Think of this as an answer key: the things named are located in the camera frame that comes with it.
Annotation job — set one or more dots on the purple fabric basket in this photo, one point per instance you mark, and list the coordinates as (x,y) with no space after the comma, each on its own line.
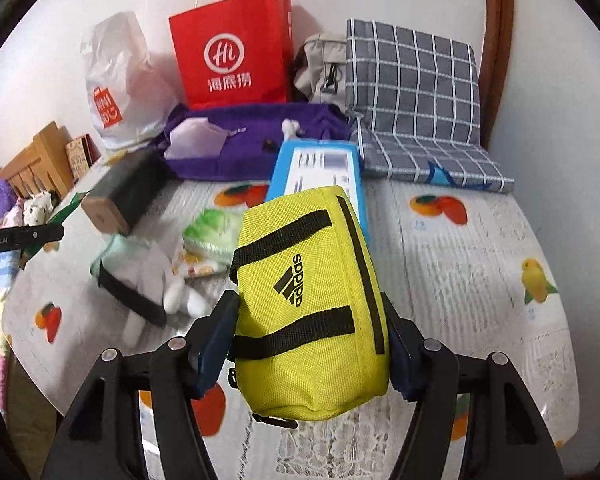
(250,160)

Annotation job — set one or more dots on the blue tissue pack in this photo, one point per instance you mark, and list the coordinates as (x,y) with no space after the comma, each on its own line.
(325,160)

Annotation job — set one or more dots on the wooden headboard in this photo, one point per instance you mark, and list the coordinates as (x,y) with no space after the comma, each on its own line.
(45,155)

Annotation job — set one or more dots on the fruit print tablecloth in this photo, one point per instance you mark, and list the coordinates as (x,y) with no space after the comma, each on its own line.
(455,285)

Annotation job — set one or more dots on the white plastic shopping bag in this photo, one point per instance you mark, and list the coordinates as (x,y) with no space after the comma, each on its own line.
(120,70)

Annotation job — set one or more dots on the grey checked cushion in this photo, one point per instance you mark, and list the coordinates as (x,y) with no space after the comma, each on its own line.
(410,85)

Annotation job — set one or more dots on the mint green cloth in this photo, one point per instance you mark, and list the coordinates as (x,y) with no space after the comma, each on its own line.
(125,255)

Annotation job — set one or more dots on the patterned brown box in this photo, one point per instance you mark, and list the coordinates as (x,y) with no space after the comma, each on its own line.
(80,157)

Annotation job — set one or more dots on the white plush toy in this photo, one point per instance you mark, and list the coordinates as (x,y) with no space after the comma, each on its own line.
(37,207)

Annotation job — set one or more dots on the red paper bag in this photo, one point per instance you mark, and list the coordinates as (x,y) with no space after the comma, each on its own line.
(230,35)

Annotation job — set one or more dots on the green and white packet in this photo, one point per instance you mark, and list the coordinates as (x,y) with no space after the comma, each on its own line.
(210,232)

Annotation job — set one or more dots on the yellow zip pouch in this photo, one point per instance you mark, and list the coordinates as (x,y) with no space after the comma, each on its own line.
(320,260)

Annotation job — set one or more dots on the purple plush toy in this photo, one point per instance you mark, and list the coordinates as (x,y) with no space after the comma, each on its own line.
(0,195)

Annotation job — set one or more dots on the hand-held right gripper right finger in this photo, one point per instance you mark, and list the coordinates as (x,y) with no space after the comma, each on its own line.
(400,365)

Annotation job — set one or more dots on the beige canvas bag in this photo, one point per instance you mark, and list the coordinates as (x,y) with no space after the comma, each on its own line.
(320,60)

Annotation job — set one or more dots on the small white tassel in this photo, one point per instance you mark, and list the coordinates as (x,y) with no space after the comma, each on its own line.
(290,127)

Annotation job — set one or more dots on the orange slice print packet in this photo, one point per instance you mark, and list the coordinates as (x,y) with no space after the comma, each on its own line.
(195,267)

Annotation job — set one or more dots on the brown wooden door frame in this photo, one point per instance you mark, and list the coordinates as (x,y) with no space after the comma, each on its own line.
(500,35)

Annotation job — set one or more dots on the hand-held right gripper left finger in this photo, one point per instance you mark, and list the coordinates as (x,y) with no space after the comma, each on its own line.
(215,355)

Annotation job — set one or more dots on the dark wooden speaker box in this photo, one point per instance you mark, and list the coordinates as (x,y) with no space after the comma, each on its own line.
(130,185)

